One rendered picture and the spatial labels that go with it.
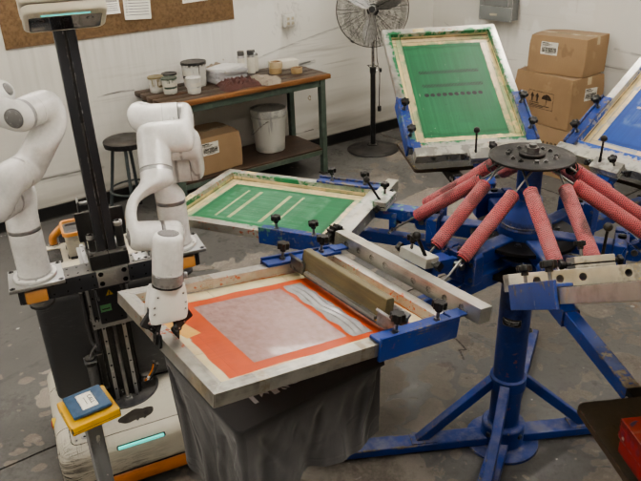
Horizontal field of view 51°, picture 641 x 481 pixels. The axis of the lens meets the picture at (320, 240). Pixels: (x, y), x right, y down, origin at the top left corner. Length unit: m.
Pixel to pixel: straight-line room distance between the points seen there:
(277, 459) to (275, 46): 4.78
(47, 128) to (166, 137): 0.37
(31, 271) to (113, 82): 3.57
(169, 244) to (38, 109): 0.54
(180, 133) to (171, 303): 0.43
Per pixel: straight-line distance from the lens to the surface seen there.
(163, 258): 1.64
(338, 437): 2.01
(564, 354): 3.76
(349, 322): 1.95
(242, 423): 1.78
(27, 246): 2.15
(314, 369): 1.69
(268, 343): 1.82
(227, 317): 1.94
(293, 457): 1.94
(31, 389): 3.76
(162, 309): 1.71
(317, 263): 2.12
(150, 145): 1.77
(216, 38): 5.93
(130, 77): 5.66
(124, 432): 2.88
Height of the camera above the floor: 2.11
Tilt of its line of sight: 26 degrees down
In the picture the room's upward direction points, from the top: 2 degrees counter-clockwise
